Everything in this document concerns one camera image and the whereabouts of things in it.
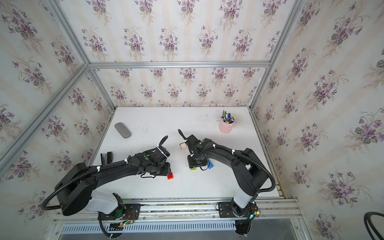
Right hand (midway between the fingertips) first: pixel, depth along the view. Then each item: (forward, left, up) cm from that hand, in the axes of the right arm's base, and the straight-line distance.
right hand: (195, 166), depth 86 cm
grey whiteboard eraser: (+28, +54, +1) cm, 60 cm away
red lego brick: (-6, +14, -1) cm, 15 cm away
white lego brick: (+13, +8, 0) cm, 16 cm away
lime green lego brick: (-4, +1, +6) cm, 8 cm away
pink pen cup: (+25, -20, +4) cm, 33 cm away
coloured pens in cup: (+32, -22, +7) cm, 39 cm away
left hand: (-4, +14, 0) cm, 15 cm away
